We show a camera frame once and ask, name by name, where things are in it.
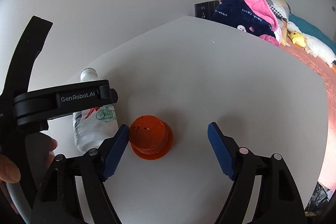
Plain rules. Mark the patterned grey checked pillow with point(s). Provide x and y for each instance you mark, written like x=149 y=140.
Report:
x=280 y=8

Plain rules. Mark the teal pillow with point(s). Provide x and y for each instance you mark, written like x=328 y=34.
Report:
x=310 y=29

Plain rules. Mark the black trash bag bin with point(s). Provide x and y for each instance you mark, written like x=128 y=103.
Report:
x=319 y=199

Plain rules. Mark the yellow duck plush toy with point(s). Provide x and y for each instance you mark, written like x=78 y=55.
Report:
x=298 y=39

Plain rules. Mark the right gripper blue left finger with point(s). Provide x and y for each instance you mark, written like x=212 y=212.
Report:
x=57 y=200

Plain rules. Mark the white goose plush toy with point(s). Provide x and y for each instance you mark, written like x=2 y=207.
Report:
x=314 y=46

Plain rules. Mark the person's left hand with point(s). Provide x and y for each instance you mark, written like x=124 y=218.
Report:
x=10 y=172

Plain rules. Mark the yellow corn plush toy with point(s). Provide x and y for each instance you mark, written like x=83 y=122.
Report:
x=284 y=35

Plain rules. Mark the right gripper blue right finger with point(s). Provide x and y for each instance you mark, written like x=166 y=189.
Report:
x=278 y=201

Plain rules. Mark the orange ribbed plastic cap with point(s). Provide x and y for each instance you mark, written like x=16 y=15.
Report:
x=150 y=137

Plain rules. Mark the white plastic drink bottle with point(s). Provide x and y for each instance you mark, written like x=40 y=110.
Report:
x=92 y=126

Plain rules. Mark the pink bed sheet mattress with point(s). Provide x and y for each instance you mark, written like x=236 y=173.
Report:
x=327 y=174

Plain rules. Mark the black wall socket panel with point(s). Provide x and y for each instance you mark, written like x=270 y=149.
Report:
x=206 y=9

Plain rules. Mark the navy pink clothes pile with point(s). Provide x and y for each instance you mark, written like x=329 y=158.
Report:
x=251 y=16

